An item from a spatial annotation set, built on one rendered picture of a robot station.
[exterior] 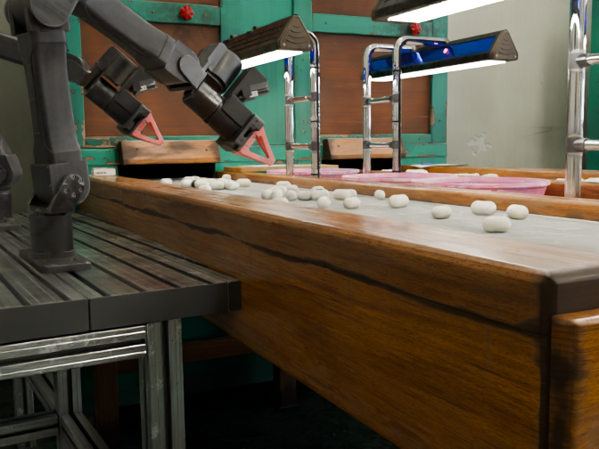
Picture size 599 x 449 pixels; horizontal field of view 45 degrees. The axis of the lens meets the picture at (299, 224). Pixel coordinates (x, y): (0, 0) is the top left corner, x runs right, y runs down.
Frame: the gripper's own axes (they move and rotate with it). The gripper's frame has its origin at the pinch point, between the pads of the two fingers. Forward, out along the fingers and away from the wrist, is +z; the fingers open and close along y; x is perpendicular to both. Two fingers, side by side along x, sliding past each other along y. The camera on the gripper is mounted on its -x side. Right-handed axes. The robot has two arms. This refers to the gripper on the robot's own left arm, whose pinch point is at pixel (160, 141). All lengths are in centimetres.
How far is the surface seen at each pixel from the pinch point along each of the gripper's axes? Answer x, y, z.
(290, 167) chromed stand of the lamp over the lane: -18.2, 6.4, 32.8
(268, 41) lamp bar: -27.3, -24.1, 0.1
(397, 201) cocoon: -5, -69, 22
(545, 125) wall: -182, 152, 203
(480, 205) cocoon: -8, -85, 25
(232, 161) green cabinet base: -18, 47, 32
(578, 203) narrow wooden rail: -13, -97, 29
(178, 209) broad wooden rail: 16, -53, -2
